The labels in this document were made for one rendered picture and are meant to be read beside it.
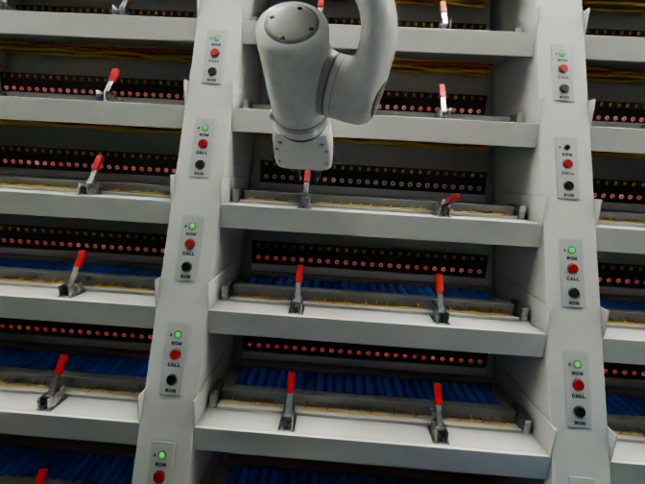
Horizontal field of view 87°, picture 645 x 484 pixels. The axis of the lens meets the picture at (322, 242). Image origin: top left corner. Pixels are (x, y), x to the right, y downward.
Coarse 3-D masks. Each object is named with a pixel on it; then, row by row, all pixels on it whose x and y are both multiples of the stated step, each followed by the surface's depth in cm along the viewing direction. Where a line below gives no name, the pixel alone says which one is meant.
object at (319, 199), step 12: (252, 192) 72; (264, 192) 72; (276, 192) 72; (324, 204) 71; (336, 204) 70; (348, 204) 71; (360, 204) 70; (372, 204) 71; (384, 204) 71; (396, 204) 70; (408, 204) 70; (420, 204) 70; (432, 204) 70; (456, 204) 70; (468, 204) 70
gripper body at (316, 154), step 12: (276, 132) 53; (324, 132) 53; (276, 144) 55; (288, 144) 55; (300, 144) 54; (312, 144) 54; (324, 144) 54; (276, 156) 58; (288, 156) 58; (300, 156) 57; (312, 156) 57; (324, 156) 57; (288, 168) 62; (300, 168) 61; (312, 168) 61; (324, 168) 61
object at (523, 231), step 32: (224, 192) 66; (352, 192) 82; (384, 192) 82; (416, 192) 82; (224, 224) 66; (256, 224) 65; (288, 224) 65; (320, 224) 65; (352, 224) 64; (384, 224) 64; (416, 224) 64; (448, 224) 64; (480, 224) 63; (512, 224) 63
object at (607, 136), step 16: (592, 112) 65; (608, 112) 83; (624, 112) 83; (640, 112) 83; (592, 128) 66; (608, 128) 66; (624, 128) 65; (640, 128) 72; (592, 144) 66; (608, 144) 66; (624, 144) 66; (640, 144) 66
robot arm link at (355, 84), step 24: (360, 0) 36; (384, 0) 36; (384, 24) 37; (360, 48) 38; (384, 48) 38; (336, 72) 40; (360, 72) 39; (384, 72) 40; (336, 96) 41; (360, 96) 40; (360, 120) 43
